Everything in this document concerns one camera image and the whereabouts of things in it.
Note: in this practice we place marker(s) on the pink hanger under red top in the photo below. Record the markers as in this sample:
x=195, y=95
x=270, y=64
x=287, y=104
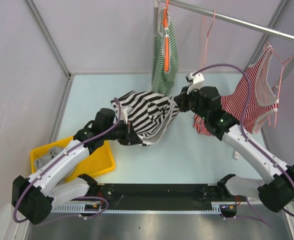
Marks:
x=287, y=66

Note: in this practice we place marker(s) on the orange plastic hanger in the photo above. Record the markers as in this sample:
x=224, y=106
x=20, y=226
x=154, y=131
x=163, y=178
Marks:
x=166, y=37

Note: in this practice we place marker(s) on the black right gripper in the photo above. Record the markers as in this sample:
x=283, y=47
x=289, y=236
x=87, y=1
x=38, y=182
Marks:
x=181, y=100

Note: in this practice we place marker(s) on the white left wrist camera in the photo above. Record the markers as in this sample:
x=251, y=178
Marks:
x=125, y=112

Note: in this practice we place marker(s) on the white slotted cable duct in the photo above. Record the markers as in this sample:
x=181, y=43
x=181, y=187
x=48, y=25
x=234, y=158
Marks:
x=146, y=207

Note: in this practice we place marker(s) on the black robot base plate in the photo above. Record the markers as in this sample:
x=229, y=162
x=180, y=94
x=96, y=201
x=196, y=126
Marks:
x=125, y=192

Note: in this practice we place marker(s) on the black white striped tank top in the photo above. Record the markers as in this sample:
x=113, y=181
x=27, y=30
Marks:
x=151, y=116

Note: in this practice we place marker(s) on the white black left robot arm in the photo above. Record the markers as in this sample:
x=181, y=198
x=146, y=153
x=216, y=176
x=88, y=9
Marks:
x=35, y=196

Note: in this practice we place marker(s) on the green white striped tank top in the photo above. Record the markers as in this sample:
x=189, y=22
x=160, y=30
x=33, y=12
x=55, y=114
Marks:
x=162, y=82

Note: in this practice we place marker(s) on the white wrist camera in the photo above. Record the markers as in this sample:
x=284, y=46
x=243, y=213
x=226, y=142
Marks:
x=195, y=81
x=125, y=112

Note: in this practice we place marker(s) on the red white striped tank top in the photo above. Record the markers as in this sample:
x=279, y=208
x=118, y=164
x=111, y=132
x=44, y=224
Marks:
x=262, y=101

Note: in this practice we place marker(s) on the metal clothes rail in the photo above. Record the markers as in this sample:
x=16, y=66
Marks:
x=242, y=23

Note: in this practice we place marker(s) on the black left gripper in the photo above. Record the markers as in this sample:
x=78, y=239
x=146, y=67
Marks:
x=130, y=137

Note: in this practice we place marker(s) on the grey cloth garment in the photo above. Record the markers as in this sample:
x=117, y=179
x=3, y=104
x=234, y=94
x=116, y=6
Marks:
x=47, y=157

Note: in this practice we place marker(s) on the yellow plastic bin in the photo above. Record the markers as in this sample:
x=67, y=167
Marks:
x=98, y=163

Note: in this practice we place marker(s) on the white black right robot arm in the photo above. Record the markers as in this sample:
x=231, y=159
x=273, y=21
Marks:
x=275, y=189

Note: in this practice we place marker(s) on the pink wire hanger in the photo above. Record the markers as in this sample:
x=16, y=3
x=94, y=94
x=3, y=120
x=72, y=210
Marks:
x=205, y=34

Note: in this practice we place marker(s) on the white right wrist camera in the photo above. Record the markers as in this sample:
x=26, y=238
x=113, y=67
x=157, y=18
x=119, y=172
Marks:
x=195, y=81

